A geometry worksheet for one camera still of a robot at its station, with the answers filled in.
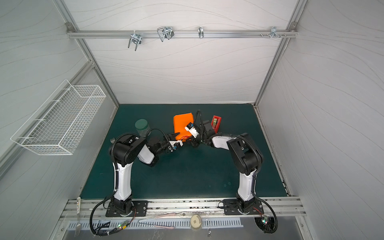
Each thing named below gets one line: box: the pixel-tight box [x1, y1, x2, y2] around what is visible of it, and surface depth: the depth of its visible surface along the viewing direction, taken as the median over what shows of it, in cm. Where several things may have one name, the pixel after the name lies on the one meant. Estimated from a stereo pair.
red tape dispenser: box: [211, 115, 222, 134], surface depth 103 cm
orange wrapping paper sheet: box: [173, 112, 194, 142], surface depth 103 cm
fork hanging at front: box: [75, 220, 82, 238], surface depth 69 cm
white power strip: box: [76, 197, 81, 215], surface depth 76 cm
